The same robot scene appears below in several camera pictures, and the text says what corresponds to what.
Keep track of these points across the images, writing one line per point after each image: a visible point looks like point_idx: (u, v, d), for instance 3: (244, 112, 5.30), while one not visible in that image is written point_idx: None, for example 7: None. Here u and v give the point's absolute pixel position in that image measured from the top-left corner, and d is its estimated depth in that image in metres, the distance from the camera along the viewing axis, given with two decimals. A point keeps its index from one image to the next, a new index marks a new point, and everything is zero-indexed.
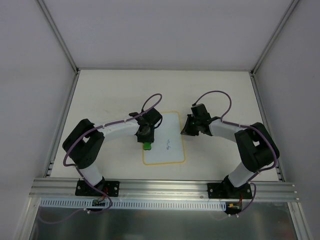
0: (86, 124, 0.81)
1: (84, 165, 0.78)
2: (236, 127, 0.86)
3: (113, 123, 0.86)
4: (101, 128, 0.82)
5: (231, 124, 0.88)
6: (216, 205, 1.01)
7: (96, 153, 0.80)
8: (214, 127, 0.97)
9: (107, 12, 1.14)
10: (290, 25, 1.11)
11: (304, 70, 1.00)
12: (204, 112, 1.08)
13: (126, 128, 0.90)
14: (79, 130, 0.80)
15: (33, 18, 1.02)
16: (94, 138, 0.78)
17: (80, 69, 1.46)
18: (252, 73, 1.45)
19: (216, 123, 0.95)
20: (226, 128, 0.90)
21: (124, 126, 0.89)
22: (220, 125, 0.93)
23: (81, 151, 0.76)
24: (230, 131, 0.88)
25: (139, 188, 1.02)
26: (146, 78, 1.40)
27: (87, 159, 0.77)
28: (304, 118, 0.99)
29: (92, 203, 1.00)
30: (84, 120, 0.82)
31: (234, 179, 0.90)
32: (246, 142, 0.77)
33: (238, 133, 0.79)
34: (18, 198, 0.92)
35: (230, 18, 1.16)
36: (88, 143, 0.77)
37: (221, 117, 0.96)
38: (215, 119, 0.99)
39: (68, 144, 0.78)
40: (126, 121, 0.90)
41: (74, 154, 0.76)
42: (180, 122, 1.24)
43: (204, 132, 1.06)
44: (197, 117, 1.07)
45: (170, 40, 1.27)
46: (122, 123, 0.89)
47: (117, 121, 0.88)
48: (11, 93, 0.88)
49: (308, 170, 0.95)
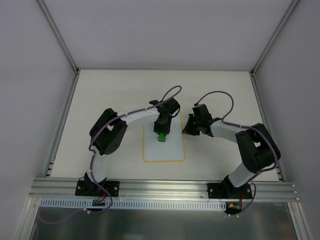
0: (110, 113, 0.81)
1: (109, 151, 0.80)
2: (237, 127, 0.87)
3: (134, 112, 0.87)
4: (124, 117, 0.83)
5: (232, 124, 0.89)
6: (216, 205, 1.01)
7: (120, 139, 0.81)
8: (214, 128, 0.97)
9: (107, 12, 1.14)
10: (290, 24, 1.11)
11: (305, 70, 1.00)
12: (205, 112, 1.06)
13: (148, 115, 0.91)
14: (104, 119, 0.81)
15: (34, 18, 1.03)
16: (118, 127, 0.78)
17: (80, 70, 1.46)
18: (252, 73, 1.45)
19: (217, 124, 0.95)
20: (227, 128, 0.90)
21: (146, 114, 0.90)
22: (220, 126, 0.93)
23: (106, 139, 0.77)
24: (230, 132, 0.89)
25: (139, 188, 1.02)
26: (146, 78, 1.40)
27: (112, 146, 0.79)
28: (305, 118, 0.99)
29: (92, 203, 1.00)
30: (108, 109, 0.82)
31: (234, 179, 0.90)
32: (246, 142, 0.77)
33: (239, 133, 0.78)
34: (18, 198, 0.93)
35: (229, 17, 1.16)
36: (113, 132, 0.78)
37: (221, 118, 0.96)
38: (214, 120, 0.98)
39: (95, 131, 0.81)
40: (147, 110, 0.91)
41: (100, 141, 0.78)
42: (181, 122, 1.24)
43: (205, 132, 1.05)
44: (198, 117, 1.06)
45: (170, 40, 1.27)
46: (143, 111, 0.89)
47: (138, 109, 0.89)
48: (12, 93, 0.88)
49: (309, 170, 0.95)
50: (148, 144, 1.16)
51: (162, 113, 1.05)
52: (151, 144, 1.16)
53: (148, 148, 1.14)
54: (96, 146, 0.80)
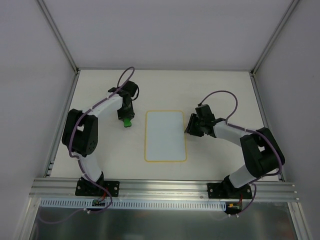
0: (75, 113, 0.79)
1: (90, 150, 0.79)
2: (241, 131, 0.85)
3: (97, 104, 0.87)
4: (90, 111, 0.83)
5: (236, 128, 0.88)
6: (216, 205, 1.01)
7: (95, 134, 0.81)
8: (218, 130, 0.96)
9: (107, 12, 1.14)
10: (290, 25, 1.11)
11: (305, 70, 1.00)
12: (208, 113, 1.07)
13: (111, 104, 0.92)
14: (71, 121, 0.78)
15: (34, 18, 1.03)
16: (89, 122, 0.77)
17: (80, 69, 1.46)
18: (252, 73, 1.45)
19: (222, 125, 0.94)
20: (231, 131, 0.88)
21: (109, 103, 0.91)
22: (224, 128, 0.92)
23: (82, 139, 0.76)
24: (234, 134, 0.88)
25: (139, 188, 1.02)
26: (146, 78, 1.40)
27: (91, 144, 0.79)
28: (305, 118, 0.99)
29: (92, 203, 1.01)
30: (72, 111, 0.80)
31: (234, 179, 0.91)
32: (251, 148, 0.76)
33: (244, 138, 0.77)
34: (18, 198, 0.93)
35: (230, 17, 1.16)
36: (86, 130, 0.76)
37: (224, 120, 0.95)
38: (217, 121, 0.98)
39: (67, 138, 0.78)
40: (108, 98, 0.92)
41: (77, 143, 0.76)
42: (183, 123, 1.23)
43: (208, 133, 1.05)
44: (201, 117, 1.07)
45: (170, 40, 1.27)
46: (105, 101, 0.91)
47: (101, 101, 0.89)
48: (12, 93, 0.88)
49: (308, 170, 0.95)
50: (149, 143, 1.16)
51: (125, 97, 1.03)
52: (152, 144, 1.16)
53: (149, 148, 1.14)
54: (75, 150, 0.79)
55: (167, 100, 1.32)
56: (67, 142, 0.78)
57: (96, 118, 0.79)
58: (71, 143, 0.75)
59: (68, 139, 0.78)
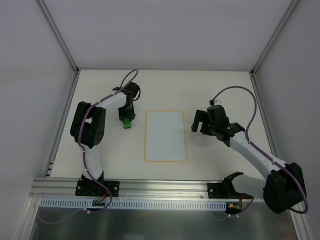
0: (84, 105, 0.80)
1: (97, 141, 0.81)
2: (268, 161, 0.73)
3: (105, 98, 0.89)
4: (98, 104, 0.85)
5: (263, 154, 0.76)
6: (216, 205, 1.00)
7: (103, 126, 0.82)
8: (235, 144, 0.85)
9: (107, 12, 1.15)
10: (290, 25, 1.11)
11: (305, 70, 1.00)
12: (222, 116, 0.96)
13: (118, 99, 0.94)
14: (80, 113, 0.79)
15: (34, 18, 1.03)
16: (98, 114, 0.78)
17: (80, 69, 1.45)
18: (252, 73, 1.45)
19: (243, 144, 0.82)
20: (255, 156, 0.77)
21: (115, 98, 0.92)
22: (246, 148, 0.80)
23: (91, 130, 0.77)
24: (257, 161, 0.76)
25: (139, 188, 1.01)
26: (146, 78, 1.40)
27: (99, 135, 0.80)
28: (305, 118, 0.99)
29: (92, 203, 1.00)
30: (81, 102, 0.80)
31: (238, 185, 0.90)
32: (279, 188, 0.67)
33: (273, 176, 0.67)
34: (19, 198, 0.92)
35: (230, 18, 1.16)
36: (94, 121, 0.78)
37: (247, 137, 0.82)
38: (235, 136, 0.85)
39: (75, 129, 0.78)
40: (115, 94, 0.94)
41: (85, 134, 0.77)
42: (184, 128, 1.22)
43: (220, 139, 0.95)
44: (214, 120, 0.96)
45: (171, 40, 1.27)
46: (112, 96, 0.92)
47: (107, 96, 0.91)
48: (12, 94, 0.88)
49: (308, 170, 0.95)
50: (150, 143, 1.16)
51: (128, 96, 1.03)
52: (152, 144, 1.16)
53: (149, 148, 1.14)
54: (83, 141, 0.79)
55: (167, 100, 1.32)
56: (75, 133, 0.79)
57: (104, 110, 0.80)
58: (80, 134, 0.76)
59: (77, 130, 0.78)
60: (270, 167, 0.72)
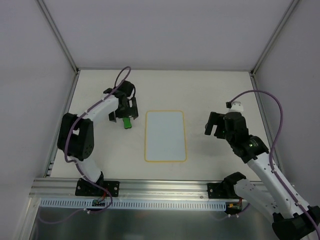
0: (70, 117, 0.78)
1: (86, 154, 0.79)
2: (292, 201, 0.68)
3: (93, 107, 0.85)
4: (85, 115, 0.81)
5: (286, 191, 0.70)
6: (216, 205, 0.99)
7: (92, 138, 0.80)
8: (256, 168, 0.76)
9: (107, 13, 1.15)
10: (290, 24, 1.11)
11: (305, 70, 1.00)
12: (241, 127, 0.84)
13: (108, 106, 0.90)
14: (67, 126, 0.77)
15: (34, 18, 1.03)
16: (84, 127, 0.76)
17: (80, 70, 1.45)
18: (252, 73, 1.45)
19: (265, 173, 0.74)
20: (277, 191, 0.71)
21: (105, 105, 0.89)
22: (269, 177, 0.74)
23: (78, 143, 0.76)
24: (279, 197, 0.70)
25: (139, 188, 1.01)
26: (146, 79, 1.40)
27: (87, 147, 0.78)
28: (305, 118, 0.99)
29: (92, 203, 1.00)
30: (67, 114, 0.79)
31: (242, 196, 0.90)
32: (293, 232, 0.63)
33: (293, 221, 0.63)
34: (18, 198, 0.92)
35: (230, 17, 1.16)
36: (81, 134, 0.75)
37: (272, 166, 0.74)
38: (258, 159, 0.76)
39: (62, 142, 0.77)
40: (104, 100, 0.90)
41: (72, 148, 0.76)
42: (184, 128, 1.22)
43: (234, 152, 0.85)
44: (232, 130, 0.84)
45: (171, 40, 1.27)
46: (101, 102, 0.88)
47: (96, 103, 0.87)
48: (13, 93, 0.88)
49: (308, 170, 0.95)
50: (150, 143, 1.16)
51: (121, 98, 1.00)
52: (153, 144, 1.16)
53: (149, 148, 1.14)
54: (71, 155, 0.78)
55: (167, 100, 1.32)
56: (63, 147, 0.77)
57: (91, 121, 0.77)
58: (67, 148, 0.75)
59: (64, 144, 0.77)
60: (292, 209, 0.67)
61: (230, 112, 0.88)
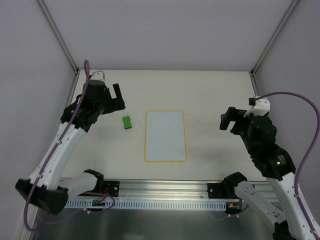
0: (23, 185, 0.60)
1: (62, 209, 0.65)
2: (308, 229, 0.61)
3: (46, 163, 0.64)
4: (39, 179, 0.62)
5: (304, 218, 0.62)
6: (216, 205, 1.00)
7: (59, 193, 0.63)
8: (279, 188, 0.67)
9: (107, 13, 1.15)
10: (290, 25, 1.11)
11: (305, 70, 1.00)
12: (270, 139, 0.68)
13: (68, 145, 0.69)
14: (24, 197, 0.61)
15: (34, 18, 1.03)
16: (41, 196, 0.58)
17: (80, 69, 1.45)
18: (252, 73, 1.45)
19: (287, 196, 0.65)
20: (294, 215, 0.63)
21: (63, 147, 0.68)
22: (289, 200, 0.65)
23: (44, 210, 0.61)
24: (294, 221, 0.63)
25: (139, 188, 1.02)
26: (146, 78, 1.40)
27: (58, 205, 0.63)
28: (305, 118, 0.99)
29: (92, 203, 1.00)
30: (18, 183, 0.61)
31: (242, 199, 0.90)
32: None
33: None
34: (18, 198, 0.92)
35: (229, 18, 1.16)
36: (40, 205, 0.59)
37: (296, 190, 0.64)
38: (283, 180, 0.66)
39: None
40: (61, 140, 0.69)
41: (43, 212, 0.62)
42: (184, 128, 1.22)
43: (254, 162, 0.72)
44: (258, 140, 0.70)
45: (171, 40, 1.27)
46: (58, 145, 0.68)
47: (51, 152, 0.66)
48: (12, 93, 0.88)
49: (308, 170, 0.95)
50: (150, 143, 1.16)
51: (85, 117, 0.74)
52: (152, 144, 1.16)
53: (149, 148, 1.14)
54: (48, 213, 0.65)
55: (167, 100, 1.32)
56: None
57: (46, 188, 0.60)
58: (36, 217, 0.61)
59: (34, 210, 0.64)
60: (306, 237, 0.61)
61: (259, 118, 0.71)
